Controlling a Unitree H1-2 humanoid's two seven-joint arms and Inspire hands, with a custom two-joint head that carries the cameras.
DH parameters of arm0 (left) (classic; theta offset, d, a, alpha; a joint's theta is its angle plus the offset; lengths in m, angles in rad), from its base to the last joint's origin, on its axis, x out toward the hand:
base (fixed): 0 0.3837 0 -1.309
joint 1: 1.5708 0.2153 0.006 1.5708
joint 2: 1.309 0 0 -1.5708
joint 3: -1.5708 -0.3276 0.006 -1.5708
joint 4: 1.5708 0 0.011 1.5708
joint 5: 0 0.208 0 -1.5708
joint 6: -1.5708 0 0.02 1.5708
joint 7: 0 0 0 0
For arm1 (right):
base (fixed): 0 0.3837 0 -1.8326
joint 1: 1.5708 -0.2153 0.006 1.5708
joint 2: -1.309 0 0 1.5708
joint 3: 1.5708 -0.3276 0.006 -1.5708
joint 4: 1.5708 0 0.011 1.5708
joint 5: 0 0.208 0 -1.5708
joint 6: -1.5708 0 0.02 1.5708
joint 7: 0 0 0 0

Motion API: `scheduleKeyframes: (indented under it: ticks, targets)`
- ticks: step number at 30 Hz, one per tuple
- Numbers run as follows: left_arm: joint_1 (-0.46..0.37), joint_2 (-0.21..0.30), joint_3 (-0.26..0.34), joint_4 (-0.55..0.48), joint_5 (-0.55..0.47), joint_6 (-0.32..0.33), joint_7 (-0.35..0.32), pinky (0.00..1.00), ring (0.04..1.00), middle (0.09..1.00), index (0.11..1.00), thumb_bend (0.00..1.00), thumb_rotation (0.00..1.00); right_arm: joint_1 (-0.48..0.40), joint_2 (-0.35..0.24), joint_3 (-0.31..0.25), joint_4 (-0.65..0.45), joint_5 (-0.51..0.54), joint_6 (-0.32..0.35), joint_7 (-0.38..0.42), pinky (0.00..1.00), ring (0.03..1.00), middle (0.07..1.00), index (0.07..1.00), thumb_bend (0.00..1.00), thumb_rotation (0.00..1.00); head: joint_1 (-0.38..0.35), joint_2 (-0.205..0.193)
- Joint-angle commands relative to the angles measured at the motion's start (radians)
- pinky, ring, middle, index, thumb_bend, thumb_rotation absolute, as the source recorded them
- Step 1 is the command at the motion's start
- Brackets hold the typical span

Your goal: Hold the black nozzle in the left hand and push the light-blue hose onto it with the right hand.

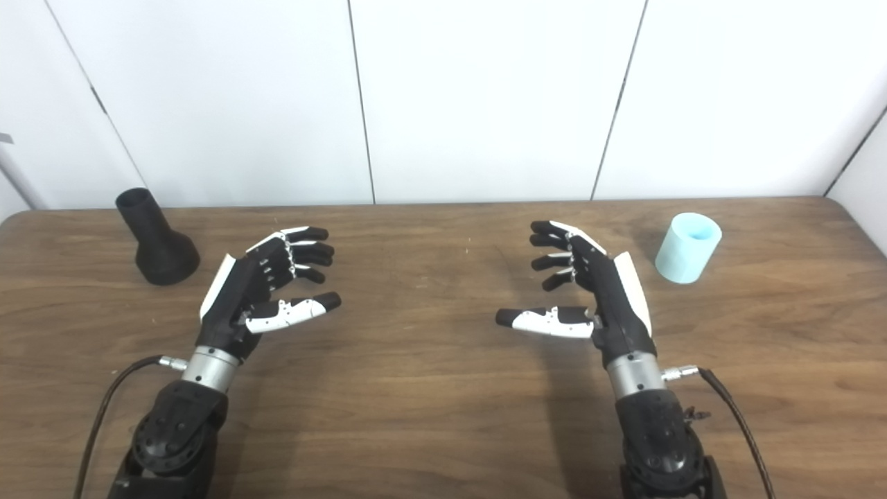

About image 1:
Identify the black funnel-shaped nozzle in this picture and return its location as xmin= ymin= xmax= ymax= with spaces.
xmin=115 ymin=187 xmax=201 ymax=286

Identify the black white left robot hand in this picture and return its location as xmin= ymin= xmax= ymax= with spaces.
xmin=196 ymin=226 xmax=342 ymax=362

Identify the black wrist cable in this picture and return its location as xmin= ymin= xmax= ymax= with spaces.
xmin=662 ymin=365 xmax=775 ymax=499
xmin=73 ymin=355 xmax=189 ymax=499

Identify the light-blue cylindrical hose piece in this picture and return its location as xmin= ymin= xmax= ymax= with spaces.
xmin=655 ymin=212 xmax=723 ymax=285

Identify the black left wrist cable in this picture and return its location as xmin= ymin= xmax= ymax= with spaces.
xmin=73 ymin=355 xmax=189 ymax=499

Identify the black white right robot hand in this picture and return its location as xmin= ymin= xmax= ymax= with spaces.
xmin=495 ymin=220 xmax=656 ymax=368

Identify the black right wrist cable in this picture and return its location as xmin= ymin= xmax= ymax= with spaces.
xmin=662 ymin=365 xmax=775 ymax=499

